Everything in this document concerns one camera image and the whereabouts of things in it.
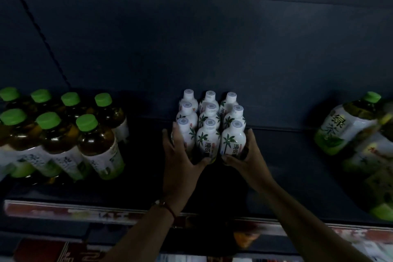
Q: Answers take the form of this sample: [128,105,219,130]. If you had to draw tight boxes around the person's left hand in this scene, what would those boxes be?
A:
[156,125,212,215]

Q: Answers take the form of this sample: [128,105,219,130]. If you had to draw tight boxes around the person's right hand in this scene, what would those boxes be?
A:
[221,128,274,194]

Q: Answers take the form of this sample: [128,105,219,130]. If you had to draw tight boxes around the dark grey metal shelf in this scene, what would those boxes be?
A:
[0,0,393,255]

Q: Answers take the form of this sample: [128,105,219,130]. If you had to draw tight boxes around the white bottle yellow base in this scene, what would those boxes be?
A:
[199,90,219,109]
[196,118,222,164]
[219,91,239,112]
[179,89,199,109]

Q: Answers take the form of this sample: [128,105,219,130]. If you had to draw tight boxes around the large orange soda bottle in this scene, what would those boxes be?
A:
[233,231,258,248]

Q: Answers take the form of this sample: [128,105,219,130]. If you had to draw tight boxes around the person's right forearm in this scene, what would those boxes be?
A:
[255,178,375,262]

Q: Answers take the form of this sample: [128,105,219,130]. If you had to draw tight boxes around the person's left forearm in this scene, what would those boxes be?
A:
[101,206,176,262]

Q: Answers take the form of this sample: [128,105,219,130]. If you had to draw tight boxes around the red shelf price strip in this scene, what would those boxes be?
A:
[5,200,393,244]

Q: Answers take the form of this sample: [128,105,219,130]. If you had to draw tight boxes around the beaded wrist bracelet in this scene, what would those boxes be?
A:
[154,199,178,221]

